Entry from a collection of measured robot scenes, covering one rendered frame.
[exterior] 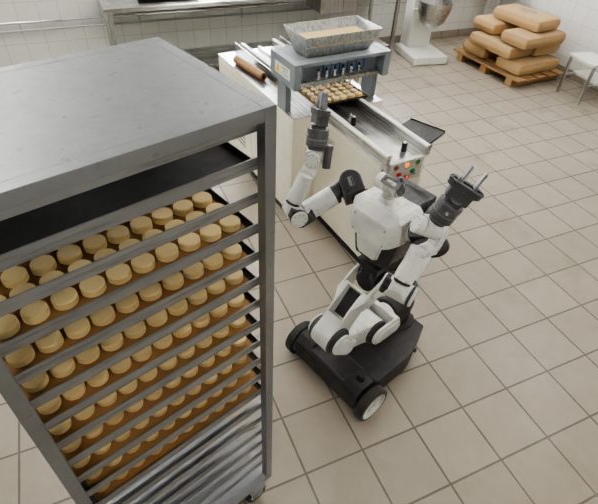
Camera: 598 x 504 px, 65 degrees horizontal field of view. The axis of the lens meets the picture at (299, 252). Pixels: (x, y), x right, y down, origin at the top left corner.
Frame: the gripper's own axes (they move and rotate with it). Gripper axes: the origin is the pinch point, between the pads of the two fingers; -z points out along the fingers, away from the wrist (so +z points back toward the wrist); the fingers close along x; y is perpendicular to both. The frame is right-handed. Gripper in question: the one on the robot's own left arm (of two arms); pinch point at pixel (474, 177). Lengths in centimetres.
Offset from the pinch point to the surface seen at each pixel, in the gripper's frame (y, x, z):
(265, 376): -50, 22, 74
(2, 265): -103, 75, 19
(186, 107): -68, 68, -4
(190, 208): -56, 63, 26
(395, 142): 133, 17, 53
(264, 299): -55, 36, 40
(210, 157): -59, 63, 8
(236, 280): -57, 45, 38
